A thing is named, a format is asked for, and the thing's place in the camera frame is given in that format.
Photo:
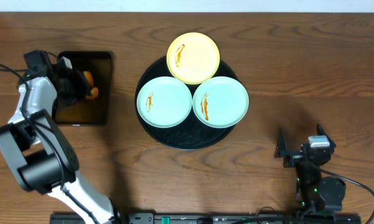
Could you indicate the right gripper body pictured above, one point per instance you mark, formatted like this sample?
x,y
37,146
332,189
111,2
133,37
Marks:
x,y
294,159

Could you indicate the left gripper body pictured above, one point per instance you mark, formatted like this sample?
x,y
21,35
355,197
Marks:
x,y
81,82

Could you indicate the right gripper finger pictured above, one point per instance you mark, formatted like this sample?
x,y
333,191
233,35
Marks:
x,y
321,132
281,148

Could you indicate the green yellow sponge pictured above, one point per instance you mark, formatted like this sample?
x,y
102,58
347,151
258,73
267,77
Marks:
x,y
93,93

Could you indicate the light green plate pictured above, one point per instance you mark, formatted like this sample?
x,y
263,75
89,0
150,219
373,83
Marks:
x,y
220,102
164,102

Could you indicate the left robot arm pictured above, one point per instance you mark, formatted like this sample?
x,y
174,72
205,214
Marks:
x,y
41,158

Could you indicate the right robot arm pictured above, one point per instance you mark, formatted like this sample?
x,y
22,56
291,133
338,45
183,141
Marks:
x,y
319,196

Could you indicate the black rectangular water tray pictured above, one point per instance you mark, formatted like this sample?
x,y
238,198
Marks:
x,y
88,112

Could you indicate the round black tray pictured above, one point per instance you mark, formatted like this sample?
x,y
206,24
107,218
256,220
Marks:
x,y
191,134

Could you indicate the yellow plate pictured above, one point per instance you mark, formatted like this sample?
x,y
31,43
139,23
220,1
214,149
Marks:
x,y
193,58

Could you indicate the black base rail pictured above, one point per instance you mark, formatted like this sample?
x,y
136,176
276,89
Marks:
x,y
264,218

